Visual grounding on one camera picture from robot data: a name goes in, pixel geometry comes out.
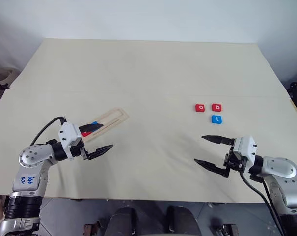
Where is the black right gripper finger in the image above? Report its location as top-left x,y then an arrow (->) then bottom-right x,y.
201,134 -> 235,146
193,158 -> 225,177

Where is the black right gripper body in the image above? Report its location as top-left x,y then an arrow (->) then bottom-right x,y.
222,138 -> 247,178

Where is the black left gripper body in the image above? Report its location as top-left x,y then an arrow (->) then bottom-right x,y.
70,141 -> 91,162

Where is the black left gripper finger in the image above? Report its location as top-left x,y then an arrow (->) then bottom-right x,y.
86,144 -> 114,162
78,123 -> 104,135

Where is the wooden letter tray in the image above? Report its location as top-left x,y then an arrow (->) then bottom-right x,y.
82,107 -> 129,143

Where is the dark rounded shape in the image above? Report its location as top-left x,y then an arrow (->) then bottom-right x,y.
166,205 -> 196,236
110,206 -> 138,236

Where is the small dark floor object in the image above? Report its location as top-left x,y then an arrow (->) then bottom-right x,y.
213,222 -> 240,236

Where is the small brown floor object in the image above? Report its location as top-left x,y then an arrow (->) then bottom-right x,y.
83,220 -> 102,235

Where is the black equipment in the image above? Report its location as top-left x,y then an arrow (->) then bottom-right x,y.
286,80 -> 297,112

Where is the brown round stool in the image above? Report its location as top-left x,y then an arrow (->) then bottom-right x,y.
0,65 -> 22,89

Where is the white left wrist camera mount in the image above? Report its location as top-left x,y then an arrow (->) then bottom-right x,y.
57,122 -> 83,162

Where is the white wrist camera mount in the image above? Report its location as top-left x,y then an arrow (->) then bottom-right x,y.
232,135 -> 258,164
57,122 -> 83,162

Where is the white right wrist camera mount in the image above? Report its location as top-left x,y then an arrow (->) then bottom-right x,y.
232,135 -> 258,164

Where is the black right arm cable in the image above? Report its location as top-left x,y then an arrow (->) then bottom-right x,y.
239,169 -> 286,236

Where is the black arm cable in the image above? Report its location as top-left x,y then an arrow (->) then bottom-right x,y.
29,116 -> 67,146
239,169 -> 286,236

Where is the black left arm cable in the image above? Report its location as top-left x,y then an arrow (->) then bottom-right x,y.
29,116 -> 67,146

